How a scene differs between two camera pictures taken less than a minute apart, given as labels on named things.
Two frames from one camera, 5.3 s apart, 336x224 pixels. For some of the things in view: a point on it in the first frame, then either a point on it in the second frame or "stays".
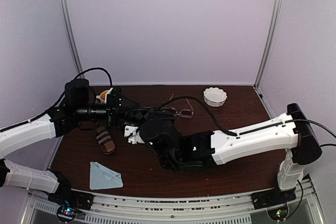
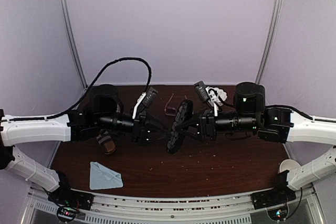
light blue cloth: x=102 y=177 stays
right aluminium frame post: x=270 y=40 stays
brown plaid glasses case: x=105 y=140 stays
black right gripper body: x=151 y=117 to x=210 y=131
